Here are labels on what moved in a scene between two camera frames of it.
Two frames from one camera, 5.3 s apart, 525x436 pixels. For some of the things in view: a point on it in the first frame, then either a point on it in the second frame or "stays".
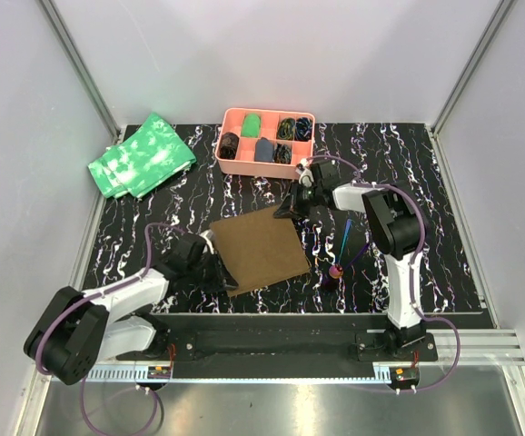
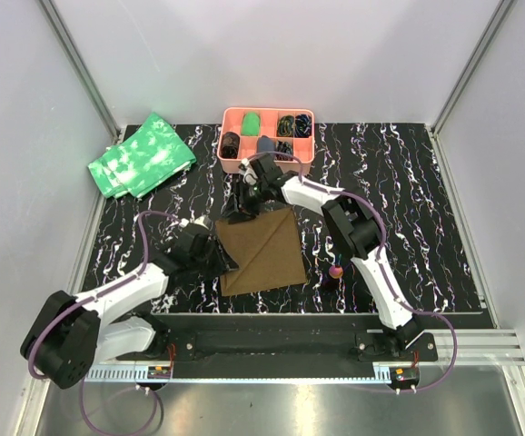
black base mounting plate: [285, 341] stays
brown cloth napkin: [259, 249] stays
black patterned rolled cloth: [282, 153] stays
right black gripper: [284, 211] → [241, 192]
